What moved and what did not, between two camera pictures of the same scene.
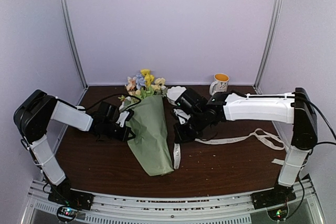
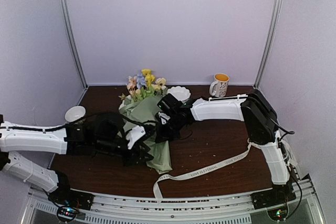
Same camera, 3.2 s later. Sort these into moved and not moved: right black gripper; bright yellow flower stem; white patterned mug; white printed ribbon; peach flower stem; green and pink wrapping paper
Moved: right black gripper; white printed ribbon
Not moved: bright yellow flower stem; peach flower stem; white patterned mug; green and pink wrapping paper
